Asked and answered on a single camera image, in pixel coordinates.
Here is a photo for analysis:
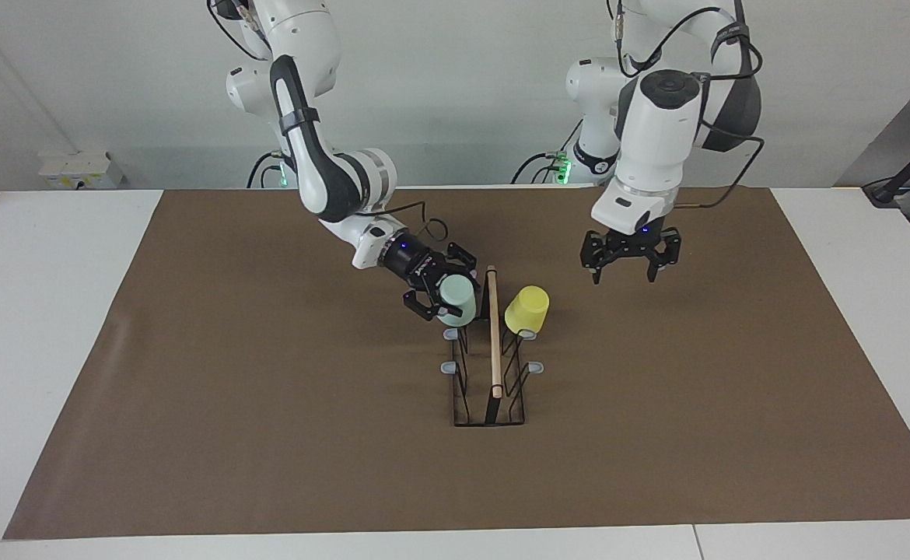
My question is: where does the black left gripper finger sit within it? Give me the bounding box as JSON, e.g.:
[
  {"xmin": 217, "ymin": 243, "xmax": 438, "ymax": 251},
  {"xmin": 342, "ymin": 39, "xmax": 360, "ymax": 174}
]
[
  {"xmin": 646, "ymin": 228, "xmax": 683, "ymax": 283},
  {"xmin": 579, "ymin": 232, "xmax": 619, "ymax": 285}
]

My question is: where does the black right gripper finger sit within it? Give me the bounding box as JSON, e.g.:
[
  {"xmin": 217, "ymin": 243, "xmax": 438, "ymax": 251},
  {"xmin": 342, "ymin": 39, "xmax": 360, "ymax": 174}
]
[
  {"xmin": 439, "ymin": 243, "xmax": 479, "ymax": 282},
  {"xmin": 402, "ymin": 288, "xmax": 446, "ymax": 323}
]

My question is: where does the pale green plastic cup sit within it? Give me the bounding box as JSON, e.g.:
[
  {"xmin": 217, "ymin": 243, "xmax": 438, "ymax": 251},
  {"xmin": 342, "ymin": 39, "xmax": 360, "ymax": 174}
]
[{"xmin": 433, "ymin": 274, "xmax": 478, "ymax": 327}]

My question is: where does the yellow plastic cup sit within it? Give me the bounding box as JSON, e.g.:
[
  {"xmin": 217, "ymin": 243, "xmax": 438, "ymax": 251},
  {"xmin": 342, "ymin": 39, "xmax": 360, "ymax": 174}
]
[{"xmin": 504, "ymin": 285, "xmax": 551, "ymax": 337}]

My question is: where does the brown table mat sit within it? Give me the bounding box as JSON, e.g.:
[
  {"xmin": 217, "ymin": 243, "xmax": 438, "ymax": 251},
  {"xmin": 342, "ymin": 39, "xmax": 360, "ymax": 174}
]
[{"xmin": 2, "ymin": 187, "xmax": 910, "ymax": 541}]

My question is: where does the black stand with pole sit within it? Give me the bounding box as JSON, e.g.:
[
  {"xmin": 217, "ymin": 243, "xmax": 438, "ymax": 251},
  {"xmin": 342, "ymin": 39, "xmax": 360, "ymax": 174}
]
[{"xmin": 862, "ymin": 123, "xmax": 910, "ymax": 208}]

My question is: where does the white power box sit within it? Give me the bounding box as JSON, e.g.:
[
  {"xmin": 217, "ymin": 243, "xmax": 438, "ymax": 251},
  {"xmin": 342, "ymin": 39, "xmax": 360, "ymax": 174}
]
[{"xmin": 39, "ymin": 151, "xmax": 125, "ymax": 190}]

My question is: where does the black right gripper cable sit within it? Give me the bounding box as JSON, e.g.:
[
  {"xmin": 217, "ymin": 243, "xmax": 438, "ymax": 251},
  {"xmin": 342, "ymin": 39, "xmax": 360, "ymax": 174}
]
[{"xmin": 206, "ymin": 0, "xmax": 450, "ymax": 243}]

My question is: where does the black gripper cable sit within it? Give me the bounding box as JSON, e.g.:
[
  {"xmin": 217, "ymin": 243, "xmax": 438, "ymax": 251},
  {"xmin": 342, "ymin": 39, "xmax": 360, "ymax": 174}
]
[
  {"xmin": 206, "ymin": 0, "xmax": 450, "ymax": 243},
  {"xmin": 614, "ymin": 0, "xmax": 767, "ymax": 211}
]

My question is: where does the black wire cup rack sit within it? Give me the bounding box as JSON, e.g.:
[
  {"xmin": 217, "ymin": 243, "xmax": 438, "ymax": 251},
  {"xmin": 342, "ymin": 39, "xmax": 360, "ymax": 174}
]
[{"xmin": 441, "ymin": 264, "xmax": 545, "ymax": 428}]

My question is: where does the black arm base cable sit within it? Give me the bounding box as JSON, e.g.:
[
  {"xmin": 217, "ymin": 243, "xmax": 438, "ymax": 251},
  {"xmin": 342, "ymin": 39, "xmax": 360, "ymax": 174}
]
[{"xmin": 511, "ymin": 121, "xmax": 584, "ymax": 185}]

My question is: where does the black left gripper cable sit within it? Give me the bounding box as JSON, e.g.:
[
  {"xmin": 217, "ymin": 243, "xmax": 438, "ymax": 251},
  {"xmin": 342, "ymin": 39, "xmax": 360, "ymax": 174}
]
[{"xmin": 614, "ymin": 0, "xmax": 767, "ymax": 211}]

